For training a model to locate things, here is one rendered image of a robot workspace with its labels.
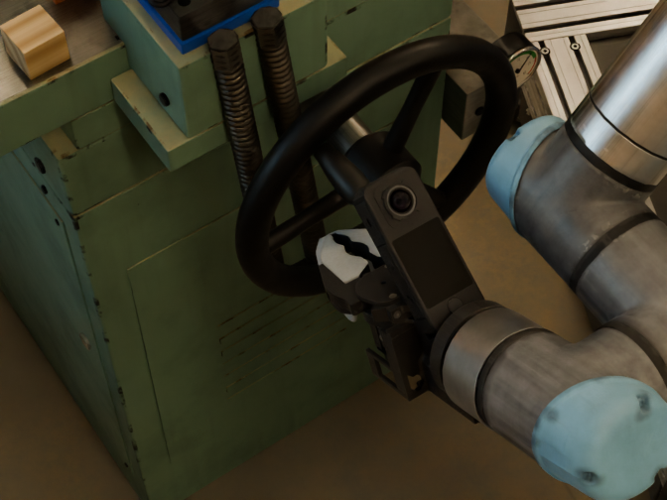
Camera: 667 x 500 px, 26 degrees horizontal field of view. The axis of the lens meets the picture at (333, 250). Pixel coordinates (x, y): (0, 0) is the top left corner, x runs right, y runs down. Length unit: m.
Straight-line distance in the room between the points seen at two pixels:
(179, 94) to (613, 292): 0.40
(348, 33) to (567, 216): 0.49
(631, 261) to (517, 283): 1.21
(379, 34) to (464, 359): 0.56
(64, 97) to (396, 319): 0.37
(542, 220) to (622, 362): 0.13
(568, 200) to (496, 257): 1.21
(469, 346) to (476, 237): 1.25
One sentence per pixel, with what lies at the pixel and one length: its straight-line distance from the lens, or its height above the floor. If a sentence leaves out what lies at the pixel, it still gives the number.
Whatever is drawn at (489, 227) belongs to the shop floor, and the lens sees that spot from 2.20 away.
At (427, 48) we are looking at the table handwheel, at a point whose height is 0.95.
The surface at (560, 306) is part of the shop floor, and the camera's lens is 2.14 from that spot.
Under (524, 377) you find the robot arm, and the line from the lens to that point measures 0.90.
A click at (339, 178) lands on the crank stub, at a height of 0.91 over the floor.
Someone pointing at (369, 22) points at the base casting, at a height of 0.77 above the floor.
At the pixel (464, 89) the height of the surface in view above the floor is 0.62.
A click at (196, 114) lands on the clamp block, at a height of 0.90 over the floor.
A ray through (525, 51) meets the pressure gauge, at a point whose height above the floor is 0.69.
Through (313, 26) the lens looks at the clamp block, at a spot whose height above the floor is 0.93.
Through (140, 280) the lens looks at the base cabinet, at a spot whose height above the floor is 0.56.
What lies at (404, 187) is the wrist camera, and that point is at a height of 1.00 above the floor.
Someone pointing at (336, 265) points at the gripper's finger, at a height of 0.90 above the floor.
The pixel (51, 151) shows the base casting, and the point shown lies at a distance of 1.29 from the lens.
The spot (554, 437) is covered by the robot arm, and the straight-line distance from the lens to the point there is 0.88.
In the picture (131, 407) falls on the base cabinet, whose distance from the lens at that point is 1.69.
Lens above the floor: 1.81
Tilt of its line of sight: 57 degrees down
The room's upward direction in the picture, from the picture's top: straight up
